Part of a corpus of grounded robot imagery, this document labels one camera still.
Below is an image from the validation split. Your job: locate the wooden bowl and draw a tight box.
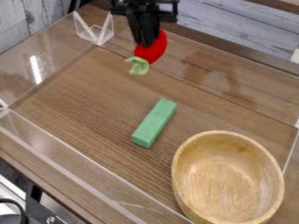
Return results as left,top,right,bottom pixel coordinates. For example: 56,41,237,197
172,130,285,224

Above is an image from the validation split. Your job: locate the clear acrylic enclosure wall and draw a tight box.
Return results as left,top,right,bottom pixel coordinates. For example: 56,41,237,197
0,7,299,224

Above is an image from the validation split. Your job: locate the red plush strawberry toy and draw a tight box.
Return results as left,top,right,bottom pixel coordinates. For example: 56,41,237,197
125,29,168,75

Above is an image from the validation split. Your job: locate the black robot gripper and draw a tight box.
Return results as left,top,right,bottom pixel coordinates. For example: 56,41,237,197
109,0,180,47

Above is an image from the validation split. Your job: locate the green rectangular block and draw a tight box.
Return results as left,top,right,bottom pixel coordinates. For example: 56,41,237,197
130,98,177,149

